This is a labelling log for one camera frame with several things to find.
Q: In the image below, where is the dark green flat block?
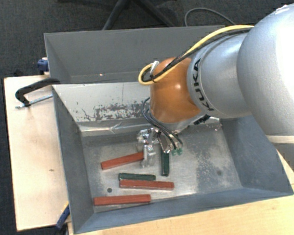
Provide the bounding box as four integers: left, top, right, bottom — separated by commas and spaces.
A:
158, 148, 172, 177
117, 169, 157, 185

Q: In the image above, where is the grey metal bin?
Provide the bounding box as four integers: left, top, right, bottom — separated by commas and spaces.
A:
43, 9, 294, 235

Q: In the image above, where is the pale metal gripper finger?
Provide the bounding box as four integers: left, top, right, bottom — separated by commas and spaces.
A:
135, 139, 147, 154
139, 143, 158, 169

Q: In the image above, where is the red-brown flat block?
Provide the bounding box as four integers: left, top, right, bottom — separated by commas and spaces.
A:
99, 151, 146, 171
118, 174, 176, 197
93, 191, 152, 209

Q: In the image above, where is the pale wood flat board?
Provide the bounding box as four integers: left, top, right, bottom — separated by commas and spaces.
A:
0, 72, 72, 232

